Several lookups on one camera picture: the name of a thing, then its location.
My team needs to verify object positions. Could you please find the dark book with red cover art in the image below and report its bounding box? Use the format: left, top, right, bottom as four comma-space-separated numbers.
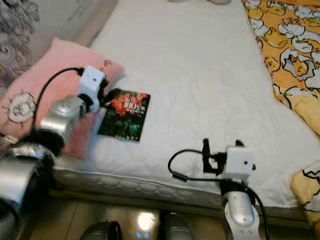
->
97, 88, 151, 143

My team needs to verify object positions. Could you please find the pink cartoon pillow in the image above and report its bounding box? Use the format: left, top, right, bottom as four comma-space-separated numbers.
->
0, 37, 126, 161

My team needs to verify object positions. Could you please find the yellow cartoon egg blanket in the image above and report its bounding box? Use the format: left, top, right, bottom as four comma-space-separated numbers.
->
242, 0, 320, 221

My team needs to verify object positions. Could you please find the beige bed base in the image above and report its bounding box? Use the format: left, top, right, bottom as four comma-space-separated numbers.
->
52, 170, 320, 221

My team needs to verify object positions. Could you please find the grey robot right leg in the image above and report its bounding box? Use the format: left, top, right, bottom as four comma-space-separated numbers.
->
159, 211, 201, 240

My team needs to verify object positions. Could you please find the grey robot leg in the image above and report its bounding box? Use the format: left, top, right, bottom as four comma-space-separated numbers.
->
159, 211, 201, 240
80, 220, 123, 240

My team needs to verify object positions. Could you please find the white quilted mattress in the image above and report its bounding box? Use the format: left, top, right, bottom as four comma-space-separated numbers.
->
52, 0, 320, 208

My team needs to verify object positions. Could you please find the beige padded bed board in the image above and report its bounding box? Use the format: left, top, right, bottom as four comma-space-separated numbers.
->
30, 0, 120, 48

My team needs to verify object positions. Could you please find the grey robot left leg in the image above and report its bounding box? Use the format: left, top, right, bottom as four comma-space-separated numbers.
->
80, 220, 123, 240

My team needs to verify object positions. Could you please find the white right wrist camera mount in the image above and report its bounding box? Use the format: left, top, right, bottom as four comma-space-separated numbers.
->
220, 146, 256, 182

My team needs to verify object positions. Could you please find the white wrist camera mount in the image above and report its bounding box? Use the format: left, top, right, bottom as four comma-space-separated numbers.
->
220, 146, 256, 182
77, 66, 108, 103

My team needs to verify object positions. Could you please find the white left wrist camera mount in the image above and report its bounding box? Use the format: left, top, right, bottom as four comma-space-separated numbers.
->
77, 66, 108, 103

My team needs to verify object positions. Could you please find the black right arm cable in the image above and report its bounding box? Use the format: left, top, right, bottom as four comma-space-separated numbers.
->
168, 148, 271, 240

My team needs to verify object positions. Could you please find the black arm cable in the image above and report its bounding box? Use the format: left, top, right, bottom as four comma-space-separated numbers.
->
32, 67, 83, 133
168, 148, 271, 240

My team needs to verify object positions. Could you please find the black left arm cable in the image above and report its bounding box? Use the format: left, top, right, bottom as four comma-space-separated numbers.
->
32, 67, 83, 133

